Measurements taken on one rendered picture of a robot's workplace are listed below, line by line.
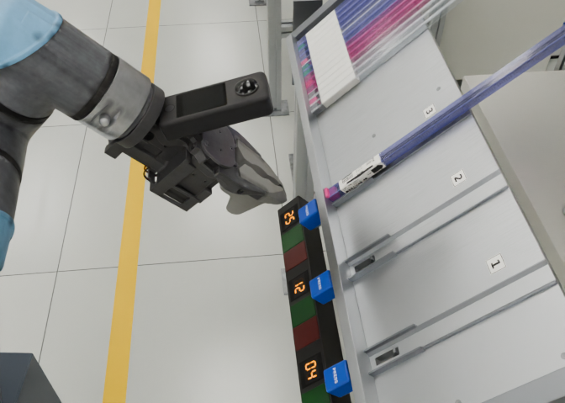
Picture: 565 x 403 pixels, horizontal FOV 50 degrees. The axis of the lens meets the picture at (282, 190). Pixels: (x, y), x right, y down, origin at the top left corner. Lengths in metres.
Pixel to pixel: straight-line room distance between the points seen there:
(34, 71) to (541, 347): 0.48
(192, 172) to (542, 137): 0.62
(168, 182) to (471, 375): 0.35
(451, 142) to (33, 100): 0.42
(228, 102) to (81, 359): 1.00
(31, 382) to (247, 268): 0.82
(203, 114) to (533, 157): 0.58
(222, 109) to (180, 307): 0.97
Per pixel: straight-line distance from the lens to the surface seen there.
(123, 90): 0.59
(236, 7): 2.62
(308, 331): 0.69
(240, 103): 0.59
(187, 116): 0.60
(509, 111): 1.09
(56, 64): 0.57
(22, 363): 0.86
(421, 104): 0.73
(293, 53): 0.96
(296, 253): 0.75
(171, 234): 1.67
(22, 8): 0.57
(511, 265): 0.56
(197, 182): 0.65
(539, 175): 0.99
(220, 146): 0.65
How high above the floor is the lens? 1.25
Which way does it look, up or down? 46 degrees down
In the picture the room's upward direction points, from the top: straight up
